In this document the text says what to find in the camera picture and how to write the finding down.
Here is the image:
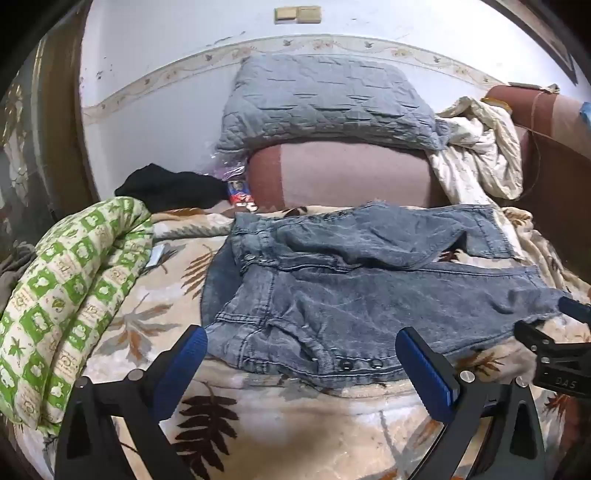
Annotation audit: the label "brown upholstered bed end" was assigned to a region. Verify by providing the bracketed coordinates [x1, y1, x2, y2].
[482, 84, 591, 296]

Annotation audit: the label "red and blue snack packet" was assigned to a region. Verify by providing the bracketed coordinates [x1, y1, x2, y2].
[226, 179, 258, 212]

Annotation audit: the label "green patterned quilt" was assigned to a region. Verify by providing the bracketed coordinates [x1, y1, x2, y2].
[0, 196, 155, 435]

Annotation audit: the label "leaf print blanket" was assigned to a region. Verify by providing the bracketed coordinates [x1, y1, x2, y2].
[14, 205, 591, 480]

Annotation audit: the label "pink and brown bolster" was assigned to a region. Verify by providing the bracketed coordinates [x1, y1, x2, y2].
[247, 138, 451, 210]

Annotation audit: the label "beige wall switch plate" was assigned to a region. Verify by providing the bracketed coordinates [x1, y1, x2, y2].
[273, 6, 321, 24]

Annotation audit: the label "cream floral sheet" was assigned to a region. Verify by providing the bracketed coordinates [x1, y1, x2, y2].
[427, 96, 525, 204]

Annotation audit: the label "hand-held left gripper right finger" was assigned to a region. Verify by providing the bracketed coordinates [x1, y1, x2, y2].
[395, 327, 549, 480]

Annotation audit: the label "grey quilted pillow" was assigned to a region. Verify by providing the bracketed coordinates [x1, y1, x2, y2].
[216, 52, 451, 153]

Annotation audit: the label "dark wooden door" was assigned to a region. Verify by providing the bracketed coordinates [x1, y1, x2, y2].
[0, 0, 100, 282]

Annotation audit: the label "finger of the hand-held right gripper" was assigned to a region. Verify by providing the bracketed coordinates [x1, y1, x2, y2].
[557, 295, 591, 326]
[514, 320, 591, 365]

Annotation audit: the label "clear plastic bag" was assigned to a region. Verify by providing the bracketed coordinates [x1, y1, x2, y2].
[205, 147, 252, 183]

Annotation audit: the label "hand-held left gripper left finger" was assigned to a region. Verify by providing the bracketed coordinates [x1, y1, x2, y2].
[54, 324, 208, 480]

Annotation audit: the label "black cloth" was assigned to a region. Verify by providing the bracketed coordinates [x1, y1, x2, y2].
[115, 163, 229, 209]

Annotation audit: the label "grey denim pants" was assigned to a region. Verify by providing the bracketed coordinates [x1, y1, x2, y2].
[203, 200, 573, 384]

